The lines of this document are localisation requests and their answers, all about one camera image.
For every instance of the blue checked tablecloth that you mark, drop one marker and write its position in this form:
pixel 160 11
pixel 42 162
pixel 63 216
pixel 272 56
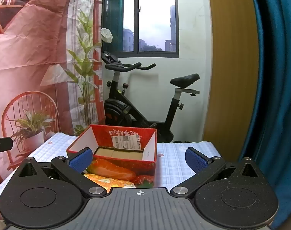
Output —
pixel 174 158

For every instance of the red cardboard box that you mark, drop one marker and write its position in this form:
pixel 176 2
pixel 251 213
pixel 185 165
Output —
pixel 145 170

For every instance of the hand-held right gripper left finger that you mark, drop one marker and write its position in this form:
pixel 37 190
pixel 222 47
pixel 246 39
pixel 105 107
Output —
pixel 80 160

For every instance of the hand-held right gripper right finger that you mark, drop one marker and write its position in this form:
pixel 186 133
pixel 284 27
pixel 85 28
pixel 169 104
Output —
pixel 197 160

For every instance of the black exercise bike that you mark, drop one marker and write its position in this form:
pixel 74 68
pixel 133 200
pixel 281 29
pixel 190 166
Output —
pixel 116 105

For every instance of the printed backdrop cloth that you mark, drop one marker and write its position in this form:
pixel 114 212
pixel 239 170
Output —
pixel 28 52

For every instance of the dark framed window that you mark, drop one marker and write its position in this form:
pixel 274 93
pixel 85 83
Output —
pixel 155 16

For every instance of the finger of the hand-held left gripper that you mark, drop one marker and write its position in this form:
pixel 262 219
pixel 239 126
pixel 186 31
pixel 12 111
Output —
pixel 3 144

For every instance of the white plastic bag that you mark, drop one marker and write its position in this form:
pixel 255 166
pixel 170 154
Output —
pixel 106 34

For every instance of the blue curtain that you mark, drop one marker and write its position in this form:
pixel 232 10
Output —
pixel 275 76

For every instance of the yellow wooden panel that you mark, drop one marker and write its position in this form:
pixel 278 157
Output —
pixel 231 64

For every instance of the yellow patterned cloth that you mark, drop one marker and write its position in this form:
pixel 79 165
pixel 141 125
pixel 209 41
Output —
pixel 112 182

